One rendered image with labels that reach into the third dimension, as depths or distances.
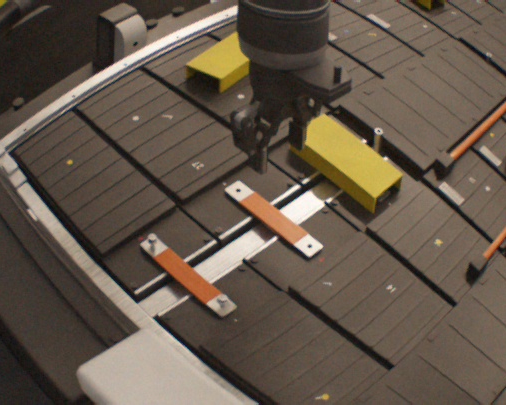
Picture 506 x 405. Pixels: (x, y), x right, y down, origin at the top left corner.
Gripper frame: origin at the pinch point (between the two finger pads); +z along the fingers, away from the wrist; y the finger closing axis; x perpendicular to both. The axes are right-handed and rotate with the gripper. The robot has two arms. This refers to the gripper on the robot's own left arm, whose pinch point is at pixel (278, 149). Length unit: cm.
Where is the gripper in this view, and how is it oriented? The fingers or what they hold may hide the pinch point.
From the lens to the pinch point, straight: 118.9
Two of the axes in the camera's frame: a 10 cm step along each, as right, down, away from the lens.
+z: -0.3, 7.0, 7.2
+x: 6.8, 5.4, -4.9
